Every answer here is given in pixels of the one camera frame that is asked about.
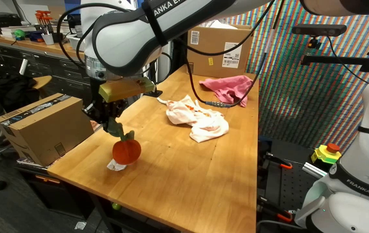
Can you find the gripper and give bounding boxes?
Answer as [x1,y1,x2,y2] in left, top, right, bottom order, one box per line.
[82,79,128,131]

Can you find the red toy radish green stem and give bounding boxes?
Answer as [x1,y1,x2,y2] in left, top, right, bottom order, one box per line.
[106,119,142,171]

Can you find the pink t-shirt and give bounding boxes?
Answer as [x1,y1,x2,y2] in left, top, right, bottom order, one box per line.
[199,75,254,107]

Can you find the cardboard box with black tape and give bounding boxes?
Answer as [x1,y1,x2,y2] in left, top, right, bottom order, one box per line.
[0,93,95,167]

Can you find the wooden-top drawer cabinet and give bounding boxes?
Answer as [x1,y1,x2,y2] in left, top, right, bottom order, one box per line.
[0,32,91,101]

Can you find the white plastic bin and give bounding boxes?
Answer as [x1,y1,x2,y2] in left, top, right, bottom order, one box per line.
[66,33,85,51]

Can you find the white cloth with orange print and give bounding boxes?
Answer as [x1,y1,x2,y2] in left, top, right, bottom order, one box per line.
[157,94,230,143]

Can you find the office chair with black clothing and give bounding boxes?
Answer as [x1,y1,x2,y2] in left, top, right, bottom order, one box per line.
[0,58,52,191]

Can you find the stack of books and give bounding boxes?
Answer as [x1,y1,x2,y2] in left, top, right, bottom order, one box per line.
[0,23,38,40]

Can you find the cardboard box with shipping labels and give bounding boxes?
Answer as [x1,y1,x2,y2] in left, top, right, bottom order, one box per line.
[187,24,254,79]

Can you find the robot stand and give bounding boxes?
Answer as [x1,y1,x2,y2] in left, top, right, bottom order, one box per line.
[257,139,329,233]

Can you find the multicolour patterned backdrop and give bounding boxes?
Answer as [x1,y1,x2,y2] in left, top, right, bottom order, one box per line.
[226,0,369,153]

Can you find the silver aluminium bar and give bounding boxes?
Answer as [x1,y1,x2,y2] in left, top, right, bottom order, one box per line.
[302,161,328,179]

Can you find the yellow emergency stop button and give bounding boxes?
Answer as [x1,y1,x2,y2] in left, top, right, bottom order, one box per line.
[310,143,342,165]

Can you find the black bracket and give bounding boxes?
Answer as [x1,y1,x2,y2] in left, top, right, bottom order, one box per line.
[143,89,164,98]

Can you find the black cabinet with orange handle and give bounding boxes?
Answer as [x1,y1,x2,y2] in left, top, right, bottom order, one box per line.
[15,163,96,221]

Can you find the cup of red-handled screwdrivers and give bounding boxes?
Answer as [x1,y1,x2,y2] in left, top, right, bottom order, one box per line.
[35,10,56,46]

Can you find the black clamp with orange handle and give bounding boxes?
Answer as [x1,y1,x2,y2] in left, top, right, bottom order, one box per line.
[258,196,295,224]
[264,151,293,170]

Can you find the camera on mount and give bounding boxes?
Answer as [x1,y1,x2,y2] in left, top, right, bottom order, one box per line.
[291,23,369,73]

